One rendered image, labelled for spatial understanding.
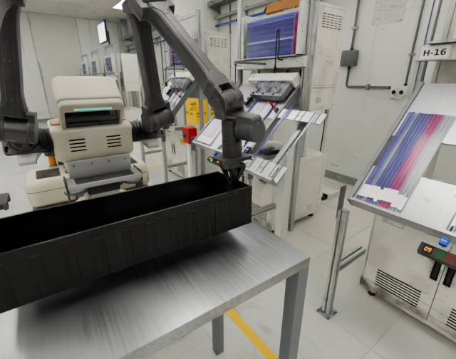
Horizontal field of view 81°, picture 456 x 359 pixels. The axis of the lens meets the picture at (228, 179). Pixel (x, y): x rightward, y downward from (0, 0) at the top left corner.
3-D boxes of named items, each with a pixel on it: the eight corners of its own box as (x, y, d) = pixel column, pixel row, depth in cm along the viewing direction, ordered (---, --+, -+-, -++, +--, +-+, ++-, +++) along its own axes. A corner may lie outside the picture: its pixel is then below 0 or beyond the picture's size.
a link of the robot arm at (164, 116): (154, 115, 111) (143, 118, 108) (161, 100, 102) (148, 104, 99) (167, 133, 110) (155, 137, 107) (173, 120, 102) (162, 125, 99)
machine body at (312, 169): (270, 237, 221) (275, 166, 199) (222, 206, 274) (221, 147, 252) (318, 215, 257) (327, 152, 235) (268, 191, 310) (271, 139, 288)
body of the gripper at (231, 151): (252, 161, 78) (253, 136, 75) (224, 167, 72) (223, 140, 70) (239, 157, 83) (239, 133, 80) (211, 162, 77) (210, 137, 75)
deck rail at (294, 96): (246, 165, 182) (242, 160, 178) (245, 164, 184) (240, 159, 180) (304, 90, 194) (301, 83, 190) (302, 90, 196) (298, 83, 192)
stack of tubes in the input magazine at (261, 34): (293, 54, 183) (296, 8, 173) (245, 58, 221) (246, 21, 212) (305, 55, 190) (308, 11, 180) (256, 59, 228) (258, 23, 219)
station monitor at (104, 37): (107, 43, 520) (103, 18, 506) (100, 45, 564) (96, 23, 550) (114, 43, 528) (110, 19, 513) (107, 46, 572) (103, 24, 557)
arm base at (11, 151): (43, 129, 95) (0, 132, 89) (40, 117, 89) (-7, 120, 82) (48, 151, 94) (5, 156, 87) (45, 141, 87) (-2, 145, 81)
